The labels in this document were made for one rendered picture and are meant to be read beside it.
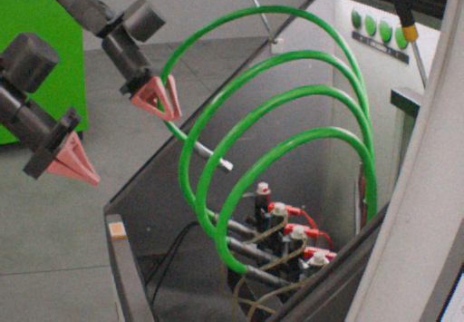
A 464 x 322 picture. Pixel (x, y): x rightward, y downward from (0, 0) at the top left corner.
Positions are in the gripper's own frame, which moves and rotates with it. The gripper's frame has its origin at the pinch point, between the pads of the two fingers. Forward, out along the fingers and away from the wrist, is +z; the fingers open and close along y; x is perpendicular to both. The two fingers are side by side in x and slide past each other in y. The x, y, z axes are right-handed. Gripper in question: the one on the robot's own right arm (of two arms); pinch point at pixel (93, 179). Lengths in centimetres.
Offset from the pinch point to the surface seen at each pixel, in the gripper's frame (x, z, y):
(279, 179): 52, 41, 5
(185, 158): 6.3, 9.0, 9.0
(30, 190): 248, 15, -155
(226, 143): -0.5, 9.8, 16.4
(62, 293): 140, 47, -125
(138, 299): 9.9, 21.8, -18.5
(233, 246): -0.5, 21.4, 5.5
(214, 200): 49, 32, -8
